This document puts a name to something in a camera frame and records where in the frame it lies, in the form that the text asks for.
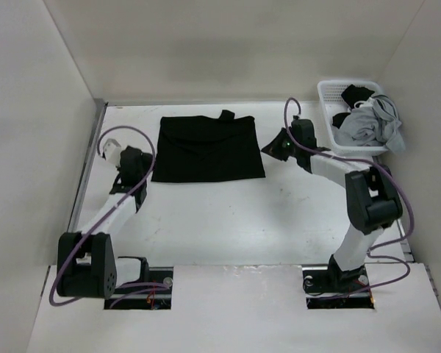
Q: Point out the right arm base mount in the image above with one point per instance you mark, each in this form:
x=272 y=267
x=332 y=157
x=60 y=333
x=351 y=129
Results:
x=324 y=293

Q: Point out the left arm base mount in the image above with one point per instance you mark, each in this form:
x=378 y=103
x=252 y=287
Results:
x=153 y=291

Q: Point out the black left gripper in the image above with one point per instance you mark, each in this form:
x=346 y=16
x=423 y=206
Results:
x=148 y=160

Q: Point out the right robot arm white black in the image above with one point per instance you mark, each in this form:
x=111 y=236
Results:
x=372 y=205

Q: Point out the black tank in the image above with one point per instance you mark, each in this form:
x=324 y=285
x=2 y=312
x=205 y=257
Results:
x=351 y=96
x=200 y=149

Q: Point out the grey tank top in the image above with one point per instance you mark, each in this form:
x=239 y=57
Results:
x=374 y=122

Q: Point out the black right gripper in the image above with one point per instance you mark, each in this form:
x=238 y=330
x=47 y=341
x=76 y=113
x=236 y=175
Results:
x=273 y=148

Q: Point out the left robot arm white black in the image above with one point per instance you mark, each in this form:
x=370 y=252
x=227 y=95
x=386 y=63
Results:
x=86 y=264

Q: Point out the white plastic laundry basket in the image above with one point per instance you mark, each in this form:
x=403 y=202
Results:
x=332 y=103

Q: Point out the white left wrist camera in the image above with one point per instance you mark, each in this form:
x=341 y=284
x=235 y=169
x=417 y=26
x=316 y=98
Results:
x=112 y=151

